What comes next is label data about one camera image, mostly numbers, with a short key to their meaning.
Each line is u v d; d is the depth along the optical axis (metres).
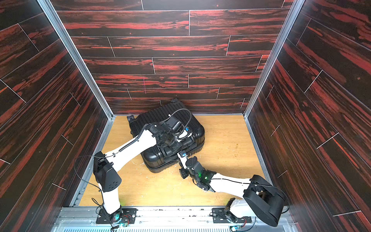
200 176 0.64
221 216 0.74
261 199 0.42
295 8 0.66
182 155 0.72
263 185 0.44
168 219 0.74
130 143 0.51
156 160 0.76
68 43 0.78
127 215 0.73
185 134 0.69
